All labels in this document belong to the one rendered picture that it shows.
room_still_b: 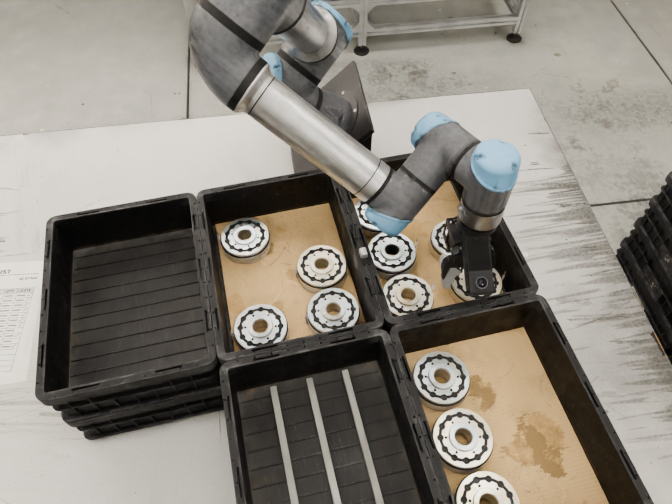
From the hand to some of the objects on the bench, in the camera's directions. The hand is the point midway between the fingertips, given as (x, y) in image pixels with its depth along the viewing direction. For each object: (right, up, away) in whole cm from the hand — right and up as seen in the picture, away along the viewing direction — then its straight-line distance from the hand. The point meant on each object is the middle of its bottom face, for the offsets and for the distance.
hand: (461, 286), depth 114 cm
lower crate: (-65, -12, +10) cm, 67 cm away
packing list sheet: (-104, -8, +12) cm, 105 cm away
